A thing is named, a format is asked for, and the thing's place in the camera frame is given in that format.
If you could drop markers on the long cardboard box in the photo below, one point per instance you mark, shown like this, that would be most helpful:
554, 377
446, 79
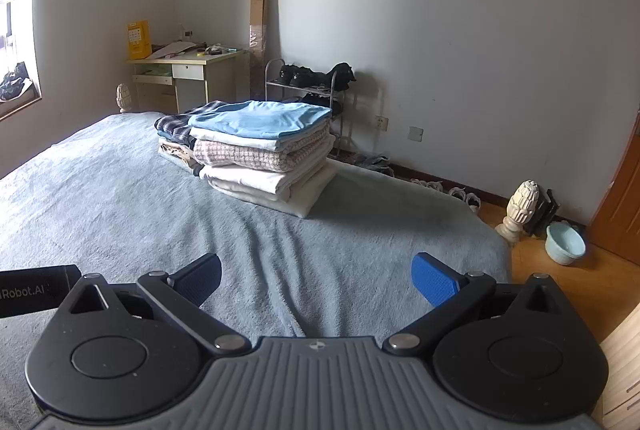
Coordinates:
258, 0

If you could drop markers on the light blue basin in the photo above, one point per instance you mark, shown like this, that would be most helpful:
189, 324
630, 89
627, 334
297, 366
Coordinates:
565, 244

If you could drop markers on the metal shoe rack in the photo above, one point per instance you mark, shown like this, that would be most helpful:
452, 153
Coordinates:
340, 120

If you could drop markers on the pale folded garment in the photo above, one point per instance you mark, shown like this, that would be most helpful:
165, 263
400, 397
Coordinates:
240, 141

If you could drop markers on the white shoes on floor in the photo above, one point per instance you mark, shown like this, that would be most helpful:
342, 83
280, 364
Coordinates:
465, 197

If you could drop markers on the barred window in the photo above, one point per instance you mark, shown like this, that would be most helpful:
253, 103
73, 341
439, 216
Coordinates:
15, 10

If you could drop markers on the pair of black shoes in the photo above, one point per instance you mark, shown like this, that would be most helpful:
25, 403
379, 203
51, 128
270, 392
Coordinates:
14, 85

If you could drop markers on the grey-blue bed blanket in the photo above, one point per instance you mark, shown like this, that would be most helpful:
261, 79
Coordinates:
125, 210

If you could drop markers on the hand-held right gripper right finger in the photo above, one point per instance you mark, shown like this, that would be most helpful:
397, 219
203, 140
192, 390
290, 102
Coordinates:
435, 280

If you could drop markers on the wooden cabinet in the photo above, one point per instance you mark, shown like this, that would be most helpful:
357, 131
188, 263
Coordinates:
625, 370

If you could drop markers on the plaid folded shirt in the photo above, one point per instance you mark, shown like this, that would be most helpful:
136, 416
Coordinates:
172, 125

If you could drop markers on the black shoes on rack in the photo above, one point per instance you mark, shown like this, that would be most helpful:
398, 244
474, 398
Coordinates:
297, 75

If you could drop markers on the grey slippers on floor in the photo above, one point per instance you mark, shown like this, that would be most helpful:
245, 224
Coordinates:
372, 164

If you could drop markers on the white folded garment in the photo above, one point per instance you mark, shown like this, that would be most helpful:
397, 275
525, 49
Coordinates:
265, 187

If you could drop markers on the folded beige pants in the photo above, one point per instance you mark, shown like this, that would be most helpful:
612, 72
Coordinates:
172, 154

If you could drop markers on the white wall socket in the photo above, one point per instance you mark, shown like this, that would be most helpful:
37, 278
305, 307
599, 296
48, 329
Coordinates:
382, 123
416, 134

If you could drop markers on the yellow box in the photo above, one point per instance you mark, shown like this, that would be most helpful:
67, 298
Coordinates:
138, 40

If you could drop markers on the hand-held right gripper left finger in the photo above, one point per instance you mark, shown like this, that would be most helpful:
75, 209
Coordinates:
197, 280

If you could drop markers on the wooden door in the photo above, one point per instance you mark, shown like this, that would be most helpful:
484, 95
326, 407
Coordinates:
620, 190

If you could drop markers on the white desk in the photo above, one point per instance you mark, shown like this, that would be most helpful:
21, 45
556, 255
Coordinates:
200, 75

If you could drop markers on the light blue shirt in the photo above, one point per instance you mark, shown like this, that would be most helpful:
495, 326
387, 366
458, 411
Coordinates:
260, 118

